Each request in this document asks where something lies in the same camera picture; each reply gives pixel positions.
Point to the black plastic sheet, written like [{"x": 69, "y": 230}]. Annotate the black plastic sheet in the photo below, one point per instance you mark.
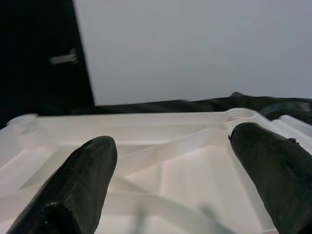
[{"x": 195, "y": 104}]

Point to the large white board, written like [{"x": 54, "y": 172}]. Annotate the large white board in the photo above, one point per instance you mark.
[{"x": 195, "y": 48}]

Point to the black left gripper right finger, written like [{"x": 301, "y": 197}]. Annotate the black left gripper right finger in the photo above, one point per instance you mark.
[{"x": 275, "y": 175}]

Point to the white plastic table top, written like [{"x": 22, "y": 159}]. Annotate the white plastic table top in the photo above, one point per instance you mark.
[{"x": 158, "y": 170}]

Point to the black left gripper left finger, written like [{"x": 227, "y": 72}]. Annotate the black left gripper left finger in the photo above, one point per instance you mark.
[{"x": 80, "y": 185}]

